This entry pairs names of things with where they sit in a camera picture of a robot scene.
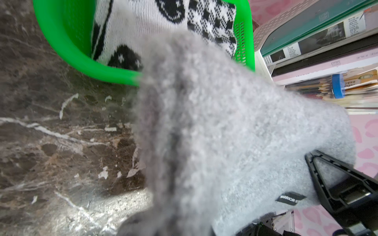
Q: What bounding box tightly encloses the green plastic basket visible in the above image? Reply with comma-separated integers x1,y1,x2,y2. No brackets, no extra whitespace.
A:
33,0,256,86

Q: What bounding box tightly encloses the pink white book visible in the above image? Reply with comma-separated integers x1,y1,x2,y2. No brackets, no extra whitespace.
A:
272,47,378,86

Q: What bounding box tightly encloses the black white smiley scarf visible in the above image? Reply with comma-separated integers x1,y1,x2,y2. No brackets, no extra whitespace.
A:
91,0,237,71

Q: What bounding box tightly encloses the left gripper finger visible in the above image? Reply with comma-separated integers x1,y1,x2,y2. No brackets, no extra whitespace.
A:
305,150,378,236

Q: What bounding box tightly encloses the grey fuzzy scarf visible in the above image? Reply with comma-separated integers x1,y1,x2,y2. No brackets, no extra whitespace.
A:
117,31,356,236

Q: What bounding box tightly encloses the white file organizer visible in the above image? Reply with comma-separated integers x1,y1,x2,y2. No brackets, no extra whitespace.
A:
255,3,378,115

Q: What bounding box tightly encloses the blue lid pencil jar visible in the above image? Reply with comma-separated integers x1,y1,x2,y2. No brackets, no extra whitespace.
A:
284,74,345,99

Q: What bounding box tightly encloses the green binder folder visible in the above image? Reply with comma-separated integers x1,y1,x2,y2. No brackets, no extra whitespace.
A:
254,1,377,57

